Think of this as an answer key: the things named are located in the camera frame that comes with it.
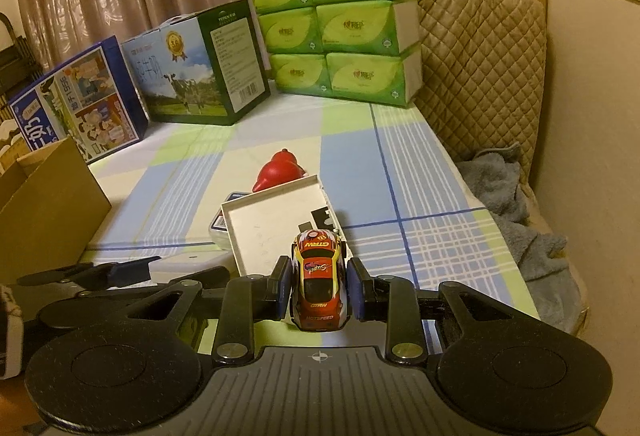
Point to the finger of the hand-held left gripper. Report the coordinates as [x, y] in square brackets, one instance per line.
[210, 275]
[130, 270]

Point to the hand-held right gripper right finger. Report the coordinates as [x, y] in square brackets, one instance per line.
[356, 288]

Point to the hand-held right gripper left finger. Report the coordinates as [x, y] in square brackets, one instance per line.
[284, 286]

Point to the white rectangular case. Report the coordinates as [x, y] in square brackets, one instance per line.
[195, 260]

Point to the orange toy car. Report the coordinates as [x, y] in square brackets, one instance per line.
[319, 286]

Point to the brown cardboard box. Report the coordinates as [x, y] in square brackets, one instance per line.
[50, 216]

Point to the red toy figure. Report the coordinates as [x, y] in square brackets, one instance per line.
[277, 171]

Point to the white box lid tray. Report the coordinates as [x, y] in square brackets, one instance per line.
[265, 226]

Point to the checked tablecloth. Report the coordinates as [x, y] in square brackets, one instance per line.
[400, 166]

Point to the blue milk carton case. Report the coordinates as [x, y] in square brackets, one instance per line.
[80, 106]

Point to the grey blanket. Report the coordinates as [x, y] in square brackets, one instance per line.
[520, 226]

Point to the green cow print milk case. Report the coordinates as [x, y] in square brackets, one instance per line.
[200, 66]

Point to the beige quilted sofa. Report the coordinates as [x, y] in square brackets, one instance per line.
[480, 66]

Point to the stack of green tissue packets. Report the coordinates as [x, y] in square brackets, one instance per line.
[340, 26]

